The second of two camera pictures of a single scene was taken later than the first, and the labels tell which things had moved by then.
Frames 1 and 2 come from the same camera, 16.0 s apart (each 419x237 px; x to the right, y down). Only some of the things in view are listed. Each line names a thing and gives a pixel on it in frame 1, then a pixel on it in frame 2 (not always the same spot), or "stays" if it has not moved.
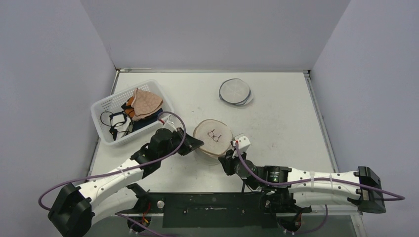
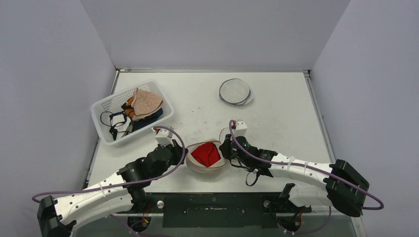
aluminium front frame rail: x=308 y=213 stays
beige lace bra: x=144 y=103 stays
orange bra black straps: x=128 y=109 stays
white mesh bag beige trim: x=216 y=136 to x=218 y=166
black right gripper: x=227 y=160 to x=225 y=148
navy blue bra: x=142 y=123 stays
